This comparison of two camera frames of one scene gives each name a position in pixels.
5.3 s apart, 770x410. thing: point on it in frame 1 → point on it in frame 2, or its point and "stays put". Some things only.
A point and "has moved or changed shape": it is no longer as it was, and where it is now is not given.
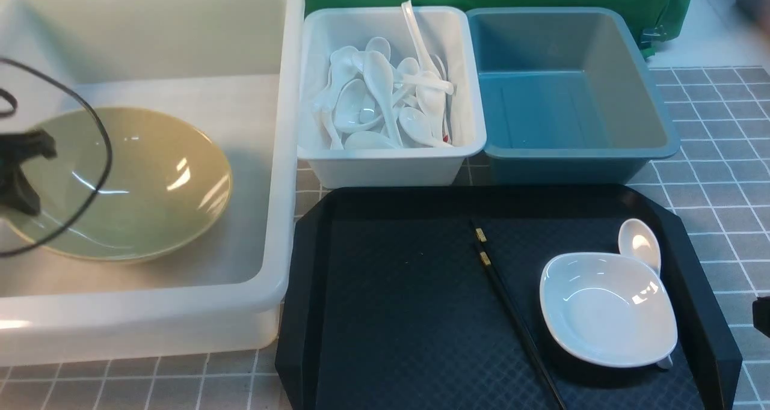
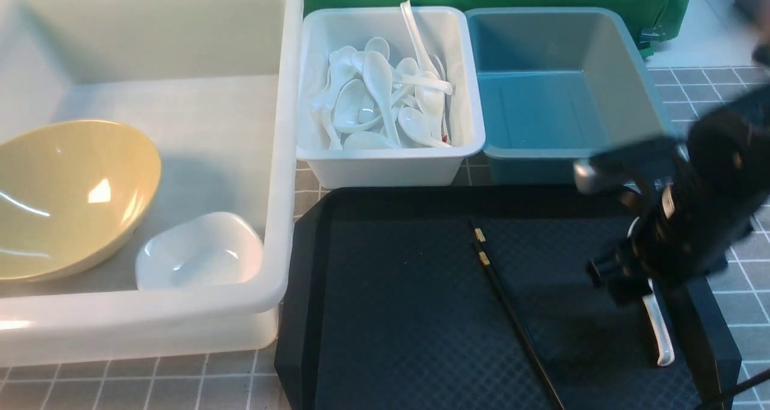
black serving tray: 388,302 stays put
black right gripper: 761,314 → 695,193
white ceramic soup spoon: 639,241 has moved or changed shape
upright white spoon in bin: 428,65 stays put
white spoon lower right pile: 416,123 stays put
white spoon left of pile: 355,107 stays put
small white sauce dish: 610,309 → 209,250
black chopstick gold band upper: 482,240 stays put
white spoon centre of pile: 378,71 stays put
